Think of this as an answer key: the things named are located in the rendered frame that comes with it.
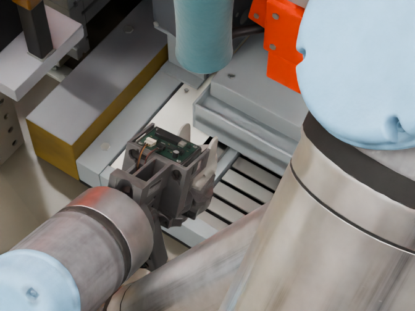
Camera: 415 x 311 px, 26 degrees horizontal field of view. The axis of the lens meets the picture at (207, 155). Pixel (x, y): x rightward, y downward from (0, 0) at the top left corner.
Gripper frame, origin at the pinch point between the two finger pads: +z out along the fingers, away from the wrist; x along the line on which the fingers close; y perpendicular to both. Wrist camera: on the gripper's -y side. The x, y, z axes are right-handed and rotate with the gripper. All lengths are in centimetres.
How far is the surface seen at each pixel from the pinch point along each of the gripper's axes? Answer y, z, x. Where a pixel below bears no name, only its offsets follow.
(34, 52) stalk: -12.7, 25.2, 40.9
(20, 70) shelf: -15, 23, 42
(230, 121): -30, 59, 17
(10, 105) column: -40, 46, 58
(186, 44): -2.5, 28.8, 17.2
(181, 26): 0.4, 27.6, 18.1
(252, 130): -31, 61, 13
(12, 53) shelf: -15, 25, 45
